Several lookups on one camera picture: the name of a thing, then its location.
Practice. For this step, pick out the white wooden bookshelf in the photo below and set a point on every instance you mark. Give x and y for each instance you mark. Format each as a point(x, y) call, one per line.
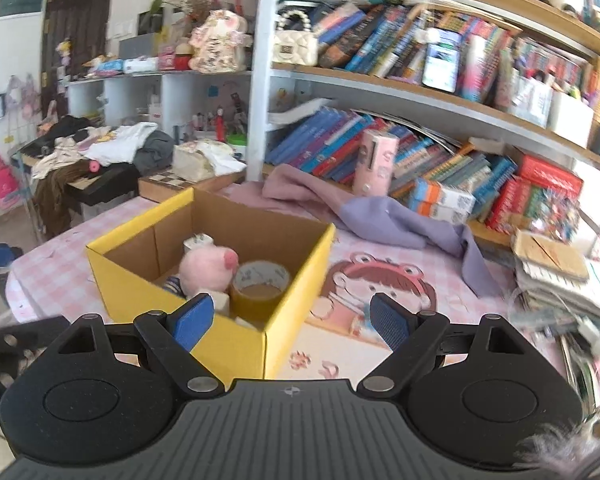
point(261, 60)

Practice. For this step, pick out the pink hanging bag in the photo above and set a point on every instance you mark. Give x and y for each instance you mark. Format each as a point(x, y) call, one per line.
point(5, 182)

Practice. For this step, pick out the blue tissue pack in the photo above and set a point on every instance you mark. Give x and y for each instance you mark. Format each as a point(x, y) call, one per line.
point(107, 65)

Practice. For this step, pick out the dark brown door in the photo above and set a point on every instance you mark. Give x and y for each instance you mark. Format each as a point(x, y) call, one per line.
point(77, 25)

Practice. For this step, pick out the row of leaning books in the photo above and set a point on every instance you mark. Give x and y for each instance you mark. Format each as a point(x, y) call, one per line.
point(375, 40)

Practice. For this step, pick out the red boxed book set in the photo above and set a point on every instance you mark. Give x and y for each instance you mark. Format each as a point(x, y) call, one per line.
point(535, 200)

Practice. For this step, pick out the yellow cardboard box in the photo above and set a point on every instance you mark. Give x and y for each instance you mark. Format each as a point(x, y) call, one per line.
point(130, 290)

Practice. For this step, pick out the pink carton box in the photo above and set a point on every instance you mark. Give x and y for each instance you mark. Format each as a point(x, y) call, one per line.
point(375, 165)

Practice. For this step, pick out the row of blue books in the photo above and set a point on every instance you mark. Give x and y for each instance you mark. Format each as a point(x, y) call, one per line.
point(325, 145)

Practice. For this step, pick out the brown notebook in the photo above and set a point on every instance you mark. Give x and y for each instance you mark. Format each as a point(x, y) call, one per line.
point(547, 255)

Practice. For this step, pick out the orange white carton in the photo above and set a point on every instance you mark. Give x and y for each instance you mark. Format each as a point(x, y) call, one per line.
point(440, 200)

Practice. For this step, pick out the white charger plug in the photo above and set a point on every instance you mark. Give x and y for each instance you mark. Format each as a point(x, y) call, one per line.
point(197, 243)

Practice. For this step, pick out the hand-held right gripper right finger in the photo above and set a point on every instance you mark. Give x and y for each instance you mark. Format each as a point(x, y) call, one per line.
point(387, 322)

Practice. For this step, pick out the brown hanging cloth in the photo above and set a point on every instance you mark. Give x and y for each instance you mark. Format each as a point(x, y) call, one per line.
point(55, 200)

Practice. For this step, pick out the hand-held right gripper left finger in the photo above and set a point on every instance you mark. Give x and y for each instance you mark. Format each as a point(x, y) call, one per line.
point(195, 322)

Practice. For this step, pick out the brown tape roll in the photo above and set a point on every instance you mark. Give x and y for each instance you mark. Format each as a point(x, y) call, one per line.
point(245, 306)

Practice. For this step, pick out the stack of papers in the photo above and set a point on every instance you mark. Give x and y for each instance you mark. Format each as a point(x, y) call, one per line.
point(565, 295)

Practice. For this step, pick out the purple cloth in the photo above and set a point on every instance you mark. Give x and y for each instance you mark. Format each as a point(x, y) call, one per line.
point(390, 220)

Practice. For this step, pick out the pile of clothes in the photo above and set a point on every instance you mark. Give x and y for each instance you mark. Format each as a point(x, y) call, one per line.
point(115, 142)

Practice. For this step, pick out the white wipes pack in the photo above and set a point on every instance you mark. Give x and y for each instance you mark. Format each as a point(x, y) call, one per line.
point(141, 65)

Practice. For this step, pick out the pink plush pig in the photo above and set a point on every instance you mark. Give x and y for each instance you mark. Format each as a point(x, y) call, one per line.
point(205, 267)

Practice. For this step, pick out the red pot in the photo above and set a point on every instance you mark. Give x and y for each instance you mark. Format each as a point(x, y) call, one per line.
point(182, 60)

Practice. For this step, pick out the pile of magazines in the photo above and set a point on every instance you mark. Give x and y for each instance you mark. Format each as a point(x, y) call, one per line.
point(592, 370)

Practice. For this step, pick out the smartphone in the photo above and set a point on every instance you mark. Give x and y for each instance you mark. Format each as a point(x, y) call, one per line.
point(441, 62)

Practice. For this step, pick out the beige tissue box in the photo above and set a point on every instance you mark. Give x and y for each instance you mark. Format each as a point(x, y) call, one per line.
point(192, 162)

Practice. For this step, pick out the white quilted handbag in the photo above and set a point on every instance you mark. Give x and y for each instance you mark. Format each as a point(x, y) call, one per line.
point(295, 49)

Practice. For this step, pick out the pink printed tablecloth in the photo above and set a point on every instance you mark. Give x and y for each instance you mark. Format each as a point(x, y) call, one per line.
point(55, 265)

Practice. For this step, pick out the grey fluffy fabric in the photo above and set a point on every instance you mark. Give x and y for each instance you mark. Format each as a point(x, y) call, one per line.
point(560, 445)

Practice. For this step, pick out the pink patterned tube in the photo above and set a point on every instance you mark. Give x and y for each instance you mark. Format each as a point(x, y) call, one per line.
point(479, 67)

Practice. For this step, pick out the white pen holder box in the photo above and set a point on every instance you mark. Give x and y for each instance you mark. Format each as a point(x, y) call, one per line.
point(570, 120)

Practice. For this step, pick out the low white shelf unit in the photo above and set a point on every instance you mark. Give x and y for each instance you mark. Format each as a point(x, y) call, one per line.
point(180, 100)

